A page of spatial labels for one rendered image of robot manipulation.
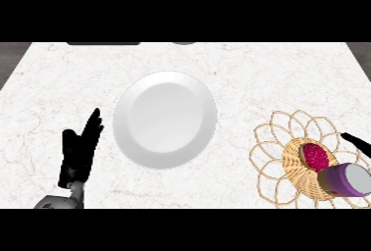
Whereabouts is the woven wicker placemat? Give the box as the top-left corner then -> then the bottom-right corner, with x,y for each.
248,109 -> 371,210

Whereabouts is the white oval plate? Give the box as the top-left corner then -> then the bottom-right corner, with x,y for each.
111,71 -> 219,171

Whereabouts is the purple can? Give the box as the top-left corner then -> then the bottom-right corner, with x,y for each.
316,162 -> 371,198

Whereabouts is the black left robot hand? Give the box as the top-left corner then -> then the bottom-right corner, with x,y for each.
56,107 -> 106,190

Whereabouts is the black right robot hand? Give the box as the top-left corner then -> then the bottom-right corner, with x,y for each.
338,131 -> 371,154

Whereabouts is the round magenta-topped fruit slice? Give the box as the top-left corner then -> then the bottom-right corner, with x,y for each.
297,142 -> 334,174

